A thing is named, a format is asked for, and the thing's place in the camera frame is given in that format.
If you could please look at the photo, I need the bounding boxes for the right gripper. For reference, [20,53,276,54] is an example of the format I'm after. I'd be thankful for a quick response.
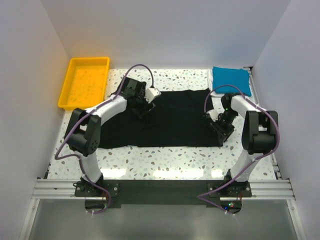
[210,108,239,145]

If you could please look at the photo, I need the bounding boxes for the black t shirt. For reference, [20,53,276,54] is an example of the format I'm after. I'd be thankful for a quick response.
[99,89,222,149]

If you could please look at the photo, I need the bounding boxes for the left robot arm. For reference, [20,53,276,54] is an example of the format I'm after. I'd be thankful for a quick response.
[64,78,161,197]

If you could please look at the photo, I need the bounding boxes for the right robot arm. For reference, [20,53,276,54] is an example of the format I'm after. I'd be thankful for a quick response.
[206,93,280,197]

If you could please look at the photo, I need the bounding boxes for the folded blue t shirt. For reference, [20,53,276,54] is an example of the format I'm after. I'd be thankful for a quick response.
[212,66,252,97]

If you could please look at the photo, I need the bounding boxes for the yellow plastic tray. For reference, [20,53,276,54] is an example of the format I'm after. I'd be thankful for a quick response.
[57,56,110,111]

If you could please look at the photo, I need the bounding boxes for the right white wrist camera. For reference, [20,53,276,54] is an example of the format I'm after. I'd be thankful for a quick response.
[207,109,220,122]

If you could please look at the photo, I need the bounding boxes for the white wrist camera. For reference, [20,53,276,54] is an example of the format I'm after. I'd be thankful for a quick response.
[144,87,162,103]
[207,109,220,122]

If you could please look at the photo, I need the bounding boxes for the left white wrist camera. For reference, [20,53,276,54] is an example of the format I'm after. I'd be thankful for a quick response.
[144,87,162,103]

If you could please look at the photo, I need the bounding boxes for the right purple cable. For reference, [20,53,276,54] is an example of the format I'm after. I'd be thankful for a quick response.
[197,84,280,217]

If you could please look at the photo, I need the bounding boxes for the purple cable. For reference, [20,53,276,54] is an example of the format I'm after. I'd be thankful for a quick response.
[54,64,155,215]
[197,84,280,217]

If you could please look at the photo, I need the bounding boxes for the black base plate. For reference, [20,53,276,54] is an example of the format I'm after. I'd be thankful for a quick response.
[73,179,252,210]

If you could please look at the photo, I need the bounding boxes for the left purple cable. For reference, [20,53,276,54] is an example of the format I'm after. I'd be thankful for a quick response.
[54,64,155,215]

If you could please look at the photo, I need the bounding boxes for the aluminium frame rail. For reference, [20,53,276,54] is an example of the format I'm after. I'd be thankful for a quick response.
[31,179,295,200]

